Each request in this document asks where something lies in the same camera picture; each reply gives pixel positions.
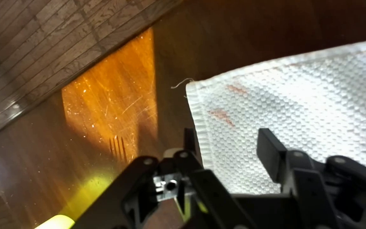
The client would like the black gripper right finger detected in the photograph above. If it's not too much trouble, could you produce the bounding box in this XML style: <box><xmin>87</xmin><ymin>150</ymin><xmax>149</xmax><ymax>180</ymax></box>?
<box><xmin>256</xmin><ymin>127</ymin><xmax>366</xmax><ymax>229</ymax></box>

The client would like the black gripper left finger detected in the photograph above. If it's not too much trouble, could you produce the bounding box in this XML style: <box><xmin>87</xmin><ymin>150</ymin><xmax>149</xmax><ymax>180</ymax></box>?
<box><xmin>121</xmin><ymin>148</ymin><xmax>258</xmax><ymax>229</ymax></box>

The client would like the white waffle towel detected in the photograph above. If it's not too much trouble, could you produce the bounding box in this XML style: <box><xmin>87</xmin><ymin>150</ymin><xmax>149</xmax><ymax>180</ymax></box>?
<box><xmin>185</xmin><ymin>37</ymin><xmax>366</xmax><ymax>197</ymax></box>

